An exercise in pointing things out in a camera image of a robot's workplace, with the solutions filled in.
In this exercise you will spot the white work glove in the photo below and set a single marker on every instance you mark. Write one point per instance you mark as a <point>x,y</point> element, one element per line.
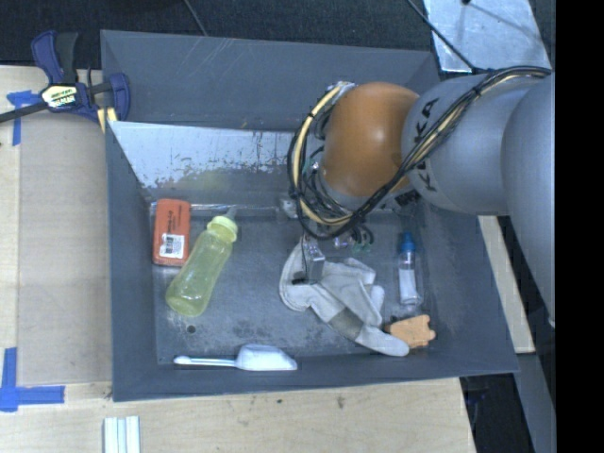
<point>347,295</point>

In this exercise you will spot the clear small bottle blue cap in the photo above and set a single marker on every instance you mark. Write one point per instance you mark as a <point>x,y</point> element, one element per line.
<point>408,272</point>

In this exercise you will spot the white plastic scoop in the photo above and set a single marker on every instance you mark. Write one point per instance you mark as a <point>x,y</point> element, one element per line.
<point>264,359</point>

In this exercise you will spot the yellow baby bottle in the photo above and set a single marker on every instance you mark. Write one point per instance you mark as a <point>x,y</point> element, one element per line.
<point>200,267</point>

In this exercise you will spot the orange toy piece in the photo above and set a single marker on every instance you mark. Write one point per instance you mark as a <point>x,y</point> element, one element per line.
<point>413,330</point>

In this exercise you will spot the orange packet with barcode label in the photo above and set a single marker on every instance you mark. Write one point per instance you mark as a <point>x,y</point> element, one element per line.
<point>172,234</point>

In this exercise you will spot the grey metal bin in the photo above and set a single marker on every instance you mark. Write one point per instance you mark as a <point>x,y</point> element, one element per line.
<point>255,83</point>

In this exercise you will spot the pale wood flat board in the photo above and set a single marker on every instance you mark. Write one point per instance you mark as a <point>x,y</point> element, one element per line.
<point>61,253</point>

